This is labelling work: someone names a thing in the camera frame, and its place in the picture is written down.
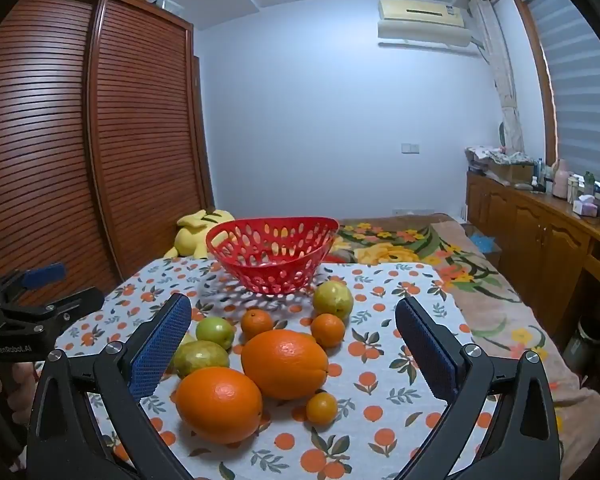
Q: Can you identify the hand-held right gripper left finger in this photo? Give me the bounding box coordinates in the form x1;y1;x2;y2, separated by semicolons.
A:
26;292;193;480

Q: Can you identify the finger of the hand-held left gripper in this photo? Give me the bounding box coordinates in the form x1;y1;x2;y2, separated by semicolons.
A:
0;262;67;306
0;287;106;333

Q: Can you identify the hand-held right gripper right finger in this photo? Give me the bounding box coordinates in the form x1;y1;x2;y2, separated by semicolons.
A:
392;295;561;480

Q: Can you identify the large orange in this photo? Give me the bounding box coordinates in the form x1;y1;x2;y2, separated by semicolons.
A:
241;329;329;401
175;366;264;445

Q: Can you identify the small tangerine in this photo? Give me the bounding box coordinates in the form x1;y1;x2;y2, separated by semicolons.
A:
306;392;339;427

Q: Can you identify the red plastic basket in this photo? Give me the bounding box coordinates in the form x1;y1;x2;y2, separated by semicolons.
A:
205;216;340;295

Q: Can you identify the person's left hand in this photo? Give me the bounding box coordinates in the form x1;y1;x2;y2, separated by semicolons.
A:
0;360;37;428

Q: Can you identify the green apple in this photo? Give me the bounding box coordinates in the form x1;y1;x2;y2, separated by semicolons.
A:
196;316;236;351

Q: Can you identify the orange print tablecloth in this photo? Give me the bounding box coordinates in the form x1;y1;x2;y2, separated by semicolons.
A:
54;257;501;480

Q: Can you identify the floral blanket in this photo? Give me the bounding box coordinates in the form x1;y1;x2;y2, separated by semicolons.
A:
325;214;600;480

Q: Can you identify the yellow plush toy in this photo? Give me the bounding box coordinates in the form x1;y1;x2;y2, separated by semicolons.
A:
162;208;237;260

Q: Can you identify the blue cloth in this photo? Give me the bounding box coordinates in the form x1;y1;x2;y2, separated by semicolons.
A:
467;232;502;254

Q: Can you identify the wooden side cabinet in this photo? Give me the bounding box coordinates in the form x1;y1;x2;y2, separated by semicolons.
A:
465;170;600;341

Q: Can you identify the dark bucket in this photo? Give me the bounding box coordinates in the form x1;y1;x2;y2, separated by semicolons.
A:
562;317;600;376

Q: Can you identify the brown wooden wardrobe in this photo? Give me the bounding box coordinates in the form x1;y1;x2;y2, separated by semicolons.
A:
0;0;217;311

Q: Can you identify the cardboard box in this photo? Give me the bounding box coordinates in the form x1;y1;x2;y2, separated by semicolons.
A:
487;160;535;187

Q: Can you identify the pile of cloths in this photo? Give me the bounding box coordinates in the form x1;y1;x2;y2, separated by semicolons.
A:
465;145;531;166

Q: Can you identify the pink bottle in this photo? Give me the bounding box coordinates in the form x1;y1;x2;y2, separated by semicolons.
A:
552;159;570;197

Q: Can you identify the white patterned curtain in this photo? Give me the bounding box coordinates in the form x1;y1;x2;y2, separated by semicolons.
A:
467;0;526;156

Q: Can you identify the striped window blind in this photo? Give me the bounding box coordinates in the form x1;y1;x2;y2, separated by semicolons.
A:
522;0;600;193

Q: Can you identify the white air conditioner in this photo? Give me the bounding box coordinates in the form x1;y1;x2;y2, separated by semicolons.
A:
377;0;483;50

